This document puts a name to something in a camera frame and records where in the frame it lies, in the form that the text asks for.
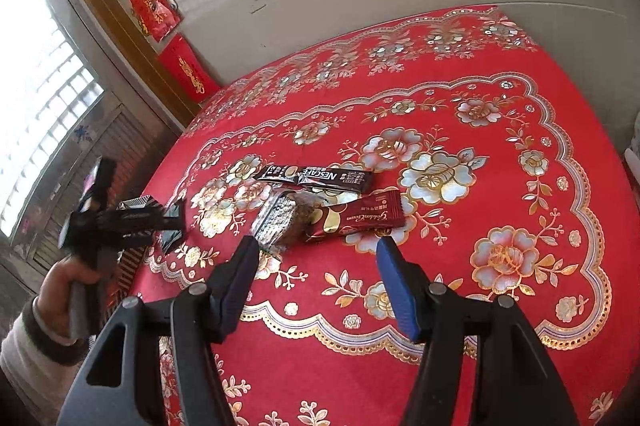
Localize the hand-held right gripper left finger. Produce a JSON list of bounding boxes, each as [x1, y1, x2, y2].
[[57, 236, 261, 426]]

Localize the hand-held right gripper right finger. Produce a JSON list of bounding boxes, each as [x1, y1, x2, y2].
[[375, 236, 581, 426]]

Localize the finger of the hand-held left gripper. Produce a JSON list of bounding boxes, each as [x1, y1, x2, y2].
[[112, 207, 185, 231], [119, 230, 187, 253]]

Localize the dark green packet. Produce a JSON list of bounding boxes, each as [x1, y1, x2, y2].
[[160, 200, 188, 253]]

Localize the striped box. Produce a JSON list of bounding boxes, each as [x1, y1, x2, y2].
[[105, 196, 168, 307]]

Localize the clear brown cake packet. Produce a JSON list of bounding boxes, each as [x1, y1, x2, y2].
[[250, 190, 328, 254]]

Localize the person's left hand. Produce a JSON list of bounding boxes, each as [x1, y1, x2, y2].
[[37, 256, 101, 337]]

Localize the grey slatted panel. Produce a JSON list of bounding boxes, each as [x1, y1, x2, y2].
[[30, 103, 168, 267]]

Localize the dark red chocolate packet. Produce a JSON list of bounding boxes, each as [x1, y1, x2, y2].
[[305, 190, 405, 244]]

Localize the red floral tablecloth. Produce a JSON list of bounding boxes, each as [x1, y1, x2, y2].
[[102, 4, 640, 426]]

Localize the black coffee stick packet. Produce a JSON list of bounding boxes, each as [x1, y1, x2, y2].
[[254, 164, 375, 194]]

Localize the window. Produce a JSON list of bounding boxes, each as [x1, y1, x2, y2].
[[0, 0, 106, 237]]

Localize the red envelope wall hanging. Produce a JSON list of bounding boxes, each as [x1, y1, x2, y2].
[[157, 33, 222, 104]]

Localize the wooden door frame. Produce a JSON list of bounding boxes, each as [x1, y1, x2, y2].
[[47, 0, 201, 134]]

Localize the red gold wall hanging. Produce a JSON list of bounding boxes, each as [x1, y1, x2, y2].
[[123, 0, 182, 44]]

